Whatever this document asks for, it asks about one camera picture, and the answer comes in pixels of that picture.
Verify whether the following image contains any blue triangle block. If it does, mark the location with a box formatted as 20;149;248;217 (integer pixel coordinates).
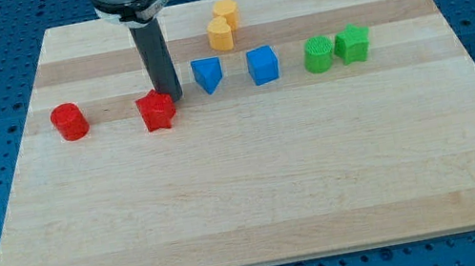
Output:
190;57;223;95

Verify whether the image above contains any yellow heart block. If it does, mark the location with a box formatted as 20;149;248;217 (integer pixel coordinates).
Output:
206;16;235;51

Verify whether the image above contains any blue cube block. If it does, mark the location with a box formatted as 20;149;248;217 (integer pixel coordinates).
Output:
245;45;280;86

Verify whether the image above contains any red star block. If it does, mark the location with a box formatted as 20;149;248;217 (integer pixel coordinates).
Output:
134;89;176;132

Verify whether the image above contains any wooden board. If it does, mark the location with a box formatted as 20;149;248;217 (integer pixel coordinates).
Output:
0;0;475;266

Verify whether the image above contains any green cylinder block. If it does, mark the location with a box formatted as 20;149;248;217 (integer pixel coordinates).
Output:
303;35;334;73

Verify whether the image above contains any yellow cylinder block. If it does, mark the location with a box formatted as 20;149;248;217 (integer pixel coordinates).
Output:
212;0;240;31

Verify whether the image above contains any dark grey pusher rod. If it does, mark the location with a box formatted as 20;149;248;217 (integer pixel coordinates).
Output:
130;18;183;102

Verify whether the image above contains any green star block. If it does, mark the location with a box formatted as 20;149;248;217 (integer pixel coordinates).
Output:
334;24;370;66

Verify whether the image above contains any red cylinder block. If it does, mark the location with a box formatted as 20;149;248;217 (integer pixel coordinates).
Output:
50;102;90;142

